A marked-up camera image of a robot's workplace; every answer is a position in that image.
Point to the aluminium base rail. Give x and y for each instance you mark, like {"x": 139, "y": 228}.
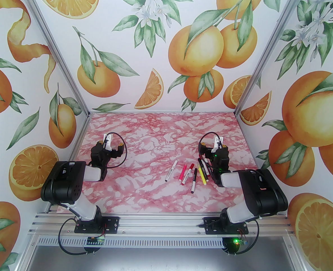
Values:
{"x": 160, "y": 224}

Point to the pink highlighter pen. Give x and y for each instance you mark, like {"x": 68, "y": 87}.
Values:
{"x": 182, "y": 172}

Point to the red marker pen white barrel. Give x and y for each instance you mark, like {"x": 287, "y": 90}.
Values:
{"x": 201, "y": 160}
{"x": 186, "y": 175}

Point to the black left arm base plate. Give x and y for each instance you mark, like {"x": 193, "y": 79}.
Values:
{"x": 113, "y": 224}

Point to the yellow highlighter pen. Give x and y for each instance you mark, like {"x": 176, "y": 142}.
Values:
{"x": 202, "y": 175}

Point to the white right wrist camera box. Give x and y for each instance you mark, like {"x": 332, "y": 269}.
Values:
{"x": 218, "y": 144}

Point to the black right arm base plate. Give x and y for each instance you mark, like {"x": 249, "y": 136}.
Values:
{"x": 211, "y": 226}

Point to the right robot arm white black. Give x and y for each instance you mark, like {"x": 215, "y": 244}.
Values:
{"x": 265, "y": 193}

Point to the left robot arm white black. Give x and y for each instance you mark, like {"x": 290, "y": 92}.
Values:
{"x": 62, "y": 185}

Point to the pink marble pattern table mat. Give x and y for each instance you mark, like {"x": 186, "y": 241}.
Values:
{"x": 127, "y": 128}

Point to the black marker pen white barrel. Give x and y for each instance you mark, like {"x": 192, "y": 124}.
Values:
{"x": 205, "y": 166}

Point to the aluminium frame post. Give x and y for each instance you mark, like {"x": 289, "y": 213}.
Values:
{"x": 55, "y": 48}
{"x": 270, "y": 47}

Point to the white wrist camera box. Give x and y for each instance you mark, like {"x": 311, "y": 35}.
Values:
{"x": 107, "y": 142}
{"x": 218, "y": 144}

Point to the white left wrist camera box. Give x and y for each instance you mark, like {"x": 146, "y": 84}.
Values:
{"x": 107, "y": 142}

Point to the small circuit board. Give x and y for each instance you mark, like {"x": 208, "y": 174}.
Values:
{"x": 231, "y": 244}
{"x": 96, "y": 240}

